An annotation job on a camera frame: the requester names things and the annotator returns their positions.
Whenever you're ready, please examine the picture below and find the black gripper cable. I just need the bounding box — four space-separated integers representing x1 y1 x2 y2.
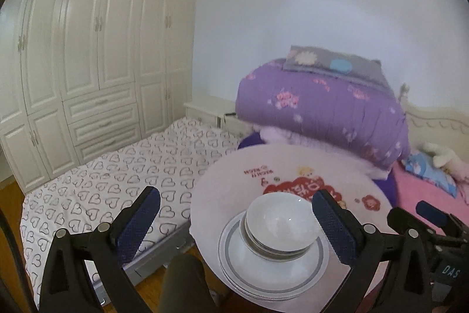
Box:
0 207 24 302

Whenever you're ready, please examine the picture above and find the blue cartoon pillow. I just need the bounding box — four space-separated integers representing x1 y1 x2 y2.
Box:
401 150 458 198

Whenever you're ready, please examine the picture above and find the grey floral pillow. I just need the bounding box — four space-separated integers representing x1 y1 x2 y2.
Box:
284 45 383 82

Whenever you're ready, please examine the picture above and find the cream nightstand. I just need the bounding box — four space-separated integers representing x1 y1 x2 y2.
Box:
183 95 242 132

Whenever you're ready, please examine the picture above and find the white plate grey rim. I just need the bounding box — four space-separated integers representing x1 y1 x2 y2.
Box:
219 212 329 293
222 262 312 301
219 243 319 298

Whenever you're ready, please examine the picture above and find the round pink printed table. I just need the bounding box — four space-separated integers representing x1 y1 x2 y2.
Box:
191 144 398 312

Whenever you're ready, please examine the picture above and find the pink bed blanket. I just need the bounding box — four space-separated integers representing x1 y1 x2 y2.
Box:
392 164 469 236

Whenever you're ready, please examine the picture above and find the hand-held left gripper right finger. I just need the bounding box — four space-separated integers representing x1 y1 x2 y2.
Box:
311 188 433 313

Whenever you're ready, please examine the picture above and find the grey metal bed frame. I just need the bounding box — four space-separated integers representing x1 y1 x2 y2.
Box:
86 221 195 286

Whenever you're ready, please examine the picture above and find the purple floral quilt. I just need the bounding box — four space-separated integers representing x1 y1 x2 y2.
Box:
234 58 410 169

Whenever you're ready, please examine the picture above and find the pale pink folded blanket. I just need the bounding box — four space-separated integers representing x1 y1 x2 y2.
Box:
258 126 394 179

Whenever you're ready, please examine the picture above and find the person's leg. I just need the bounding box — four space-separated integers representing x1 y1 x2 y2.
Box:
158 253 217 313

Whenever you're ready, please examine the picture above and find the cream panelled wardrobe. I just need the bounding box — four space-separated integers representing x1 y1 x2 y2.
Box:
0 0 202 194

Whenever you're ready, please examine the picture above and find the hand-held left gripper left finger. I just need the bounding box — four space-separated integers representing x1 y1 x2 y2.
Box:
40 186 162 313

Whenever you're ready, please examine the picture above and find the cream carved headboard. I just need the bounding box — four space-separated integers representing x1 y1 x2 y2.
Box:
397 83 469 145

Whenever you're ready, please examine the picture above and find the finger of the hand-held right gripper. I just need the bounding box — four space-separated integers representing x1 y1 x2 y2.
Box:
416 200 469 237
386 207 445 245

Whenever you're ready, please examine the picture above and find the white plush toy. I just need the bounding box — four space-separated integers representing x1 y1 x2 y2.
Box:
419 141 469 182

